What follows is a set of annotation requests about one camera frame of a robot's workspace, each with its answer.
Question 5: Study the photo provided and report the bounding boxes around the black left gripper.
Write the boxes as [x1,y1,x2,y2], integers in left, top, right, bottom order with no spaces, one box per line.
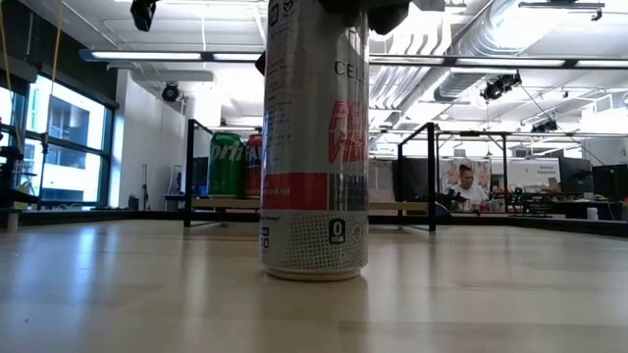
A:
[130,0,158,33]

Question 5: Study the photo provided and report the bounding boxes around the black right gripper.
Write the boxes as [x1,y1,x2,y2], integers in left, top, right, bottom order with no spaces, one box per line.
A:
[254,0,446,76]

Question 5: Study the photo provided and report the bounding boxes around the white Celsius peach can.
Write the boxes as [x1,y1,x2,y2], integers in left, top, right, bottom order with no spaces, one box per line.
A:
[258,0,370,282]

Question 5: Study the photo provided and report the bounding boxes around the orange red Fanta can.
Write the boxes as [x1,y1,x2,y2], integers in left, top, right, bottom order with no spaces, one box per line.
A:
[243,133,264,200]

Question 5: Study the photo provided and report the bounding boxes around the green Sprite can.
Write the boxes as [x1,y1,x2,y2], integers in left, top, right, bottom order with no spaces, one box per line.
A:
[208,131,246,198]

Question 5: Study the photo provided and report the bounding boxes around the long ceiling light strip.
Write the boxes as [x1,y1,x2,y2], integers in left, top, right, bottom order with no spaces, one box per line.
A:
[368,55,628,70]
[78,48,266,64]

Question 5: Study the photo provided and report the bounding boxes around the large glass window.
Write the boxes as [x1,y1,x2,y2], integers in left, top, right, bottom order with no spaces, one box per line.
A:
[0,73,117,210]

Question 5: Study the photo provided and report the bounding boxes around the black background panel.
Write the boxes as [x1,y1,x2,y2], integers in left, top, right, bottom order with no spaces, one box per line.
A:
[391,157,429,203]

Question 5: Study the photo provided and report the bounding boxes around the black storage rack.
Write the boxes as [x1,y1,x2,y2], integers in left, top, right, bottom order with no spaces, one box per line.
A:
[0,144,40,210]

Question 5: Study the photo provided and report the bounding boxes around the person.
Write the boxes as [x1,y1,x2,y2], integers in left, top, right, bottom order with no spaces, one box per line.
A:
[443,164,491,213]

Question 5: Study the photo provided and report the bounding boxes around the black computer monitor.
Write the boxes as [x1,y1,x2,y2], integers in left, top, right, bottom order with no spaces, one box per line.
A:
[558,156,594,195]
[592,164,628,202]

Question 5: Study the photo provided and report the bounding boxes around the yellow cable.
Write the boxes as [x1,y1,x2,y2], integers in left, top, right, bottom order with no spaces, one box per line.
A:
[50,0,64,83]

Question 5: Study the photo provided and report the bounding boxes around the silver ventilation duct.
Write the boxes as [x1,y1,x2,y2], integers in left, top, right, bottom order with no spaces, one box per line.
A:
[431,0,541,102]

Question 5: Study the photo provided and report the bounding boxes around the black metal rack frame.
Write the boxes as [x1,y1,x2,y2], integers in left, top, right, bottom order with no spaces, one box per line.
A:
[183,118,438,232]

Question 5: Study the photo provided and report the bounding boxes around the black metal rig frame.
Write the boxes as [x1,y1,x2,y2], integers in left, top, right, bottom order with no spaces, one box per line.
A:
[0,208,628,240]

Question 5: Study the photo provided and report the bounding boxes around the black background gantry frame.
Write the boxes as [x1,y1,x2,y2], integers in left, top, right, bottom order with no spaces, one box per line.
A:
[435,129,514,197]

